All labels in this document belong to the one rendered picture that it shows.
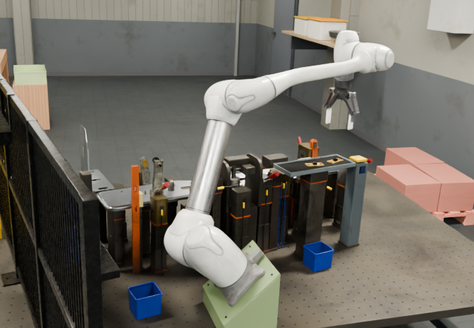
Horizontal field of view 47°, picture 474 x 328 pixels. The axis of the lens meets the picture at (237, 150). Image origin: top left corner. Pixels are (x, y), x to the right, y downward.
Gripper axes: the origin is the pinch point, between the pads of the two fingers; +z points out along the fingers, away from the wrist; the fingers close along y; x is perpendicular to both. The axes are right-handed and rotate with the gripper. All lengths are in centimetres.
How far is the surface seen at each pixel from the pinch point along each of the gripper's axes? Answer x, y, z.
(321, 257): 19, -11, 58
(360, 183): -12.3, -6.7, 30.4
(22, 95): -61, 526, 88
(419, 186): -202, 58, 99
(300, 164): 17.7, 6.5, 18.4
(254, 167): 36.7, 17.0, 18.7
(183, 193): 58, 42, 34
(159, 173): 75, 35, 18
